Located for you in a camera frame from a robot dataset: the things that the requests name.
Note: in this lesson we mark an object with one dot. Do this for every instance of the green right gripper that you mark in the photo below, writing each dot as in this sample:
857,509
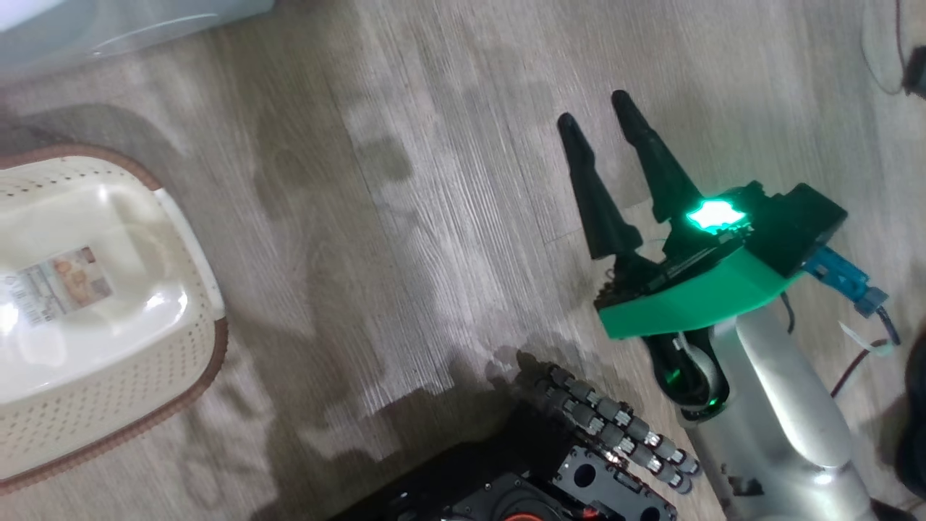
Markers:
694,297

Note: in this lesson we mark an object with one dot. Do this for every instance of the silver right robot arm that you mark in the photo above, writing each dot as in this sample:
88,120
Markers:
781,420

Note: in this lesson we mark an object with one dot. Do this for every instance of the black robot base with rollers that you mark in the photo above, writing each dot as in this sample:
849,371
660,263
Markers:
535,470

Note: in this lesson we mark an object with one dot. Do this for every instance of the white front-load washing machine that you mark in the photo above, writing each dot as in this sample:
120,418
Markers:
87,29

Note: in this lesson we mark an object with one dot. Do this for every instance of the cream basket with brown rim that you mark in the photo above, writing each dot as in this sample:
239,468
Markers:
108,347

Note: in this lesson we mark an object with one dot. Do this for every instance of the paper basket label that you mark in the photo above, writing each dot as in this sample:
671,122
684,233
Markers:
58,286

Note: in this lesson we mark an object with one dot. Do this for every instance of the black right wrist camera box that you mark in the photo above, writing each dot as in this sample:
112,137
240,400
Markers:
803,224

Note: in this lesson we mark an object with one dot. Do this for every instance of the blue right camera plug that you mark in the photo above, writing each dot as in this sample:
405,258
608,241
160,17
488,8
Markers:
843,278

